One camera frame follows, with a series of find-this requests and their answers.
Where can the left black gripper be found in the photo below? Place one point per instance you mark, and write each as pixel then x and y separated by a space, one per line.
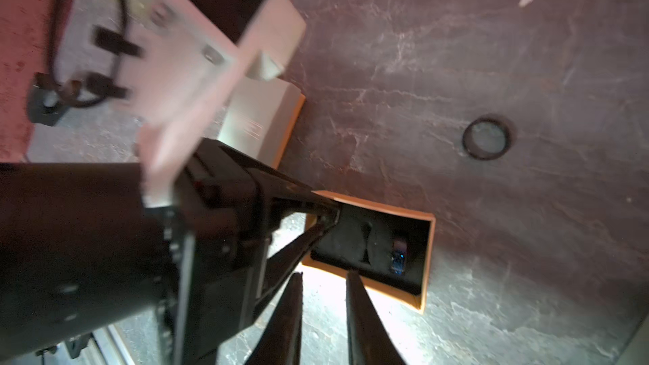
pixel 218 244

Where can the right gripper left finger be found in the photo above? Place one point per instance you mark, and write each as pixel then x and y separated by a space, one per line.
pixel 281 340

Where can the orange black box base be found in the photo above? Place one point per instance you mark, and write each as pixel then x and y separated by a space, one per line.
pixel 390 247

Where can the pale green lift-off lid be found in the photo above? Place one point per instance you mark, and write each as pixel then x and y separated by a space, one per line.
pixel 260 118

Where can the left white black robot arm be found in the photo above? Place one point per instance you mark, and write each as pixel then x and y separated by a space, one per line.
pixel 80 249

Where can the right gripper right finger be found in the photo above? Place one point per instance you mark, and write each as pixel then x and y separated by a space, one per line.
pixel 368 341

